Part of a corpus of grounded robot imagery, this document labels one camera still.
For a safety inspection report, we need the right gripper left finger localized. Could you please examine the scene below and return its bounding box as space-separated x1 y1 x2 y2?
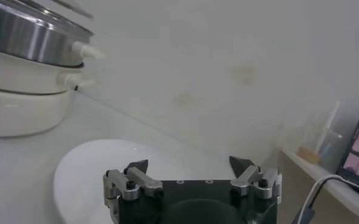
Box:
102 158 164 201

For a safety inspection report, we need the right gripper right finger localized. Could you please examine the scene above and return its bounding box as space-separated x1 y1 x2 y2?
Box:
229 155 283 205

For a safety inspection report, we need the stainless steel steamer basket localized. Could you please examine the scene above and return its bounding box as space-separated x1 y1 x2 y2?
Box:
0 0 107 68

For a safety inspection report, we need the white round plate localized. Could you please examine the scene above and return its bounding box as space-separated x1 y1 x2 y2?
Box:
52 139 238 224

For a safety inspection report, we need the clear plastic drink cup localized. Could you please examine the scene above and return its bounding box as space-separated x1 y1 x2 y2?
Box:
297 127 345 171

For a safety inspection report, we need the white side table with cup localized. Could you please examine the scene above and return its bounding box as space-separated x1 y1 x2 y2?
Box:
278 147 359 224

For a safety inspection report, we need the cream electric cooker base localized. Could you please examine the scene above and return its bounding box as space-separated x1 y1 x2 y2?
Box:
0 47 96 138

